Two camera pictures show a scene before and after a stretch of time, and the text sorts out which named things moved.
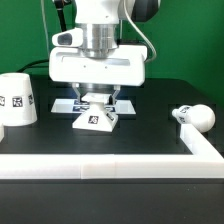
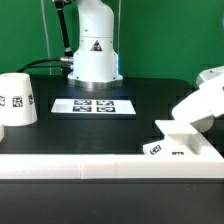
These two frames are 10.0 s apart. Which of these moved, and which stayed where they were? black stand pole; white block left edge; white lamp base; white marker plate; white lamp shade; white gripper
Moved: white gripper; white lamp base
Stayed: white lamp shade; white block left edge; white marker plate; black stand pole
